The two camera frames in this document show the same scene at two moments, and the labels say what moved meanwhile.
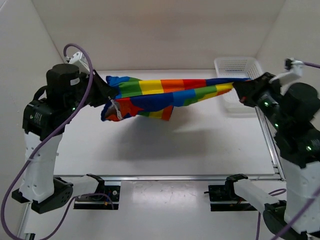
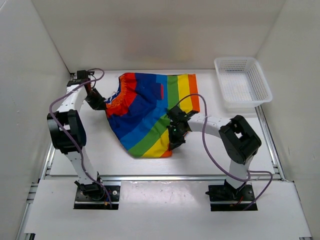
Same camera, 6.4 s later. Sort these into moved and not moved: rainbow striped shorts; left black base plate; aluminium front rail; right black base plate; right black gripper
Moved: right black gripper; rainbow striped shorts
Not moved: aluminium front rail; right black base plate; left black base plate
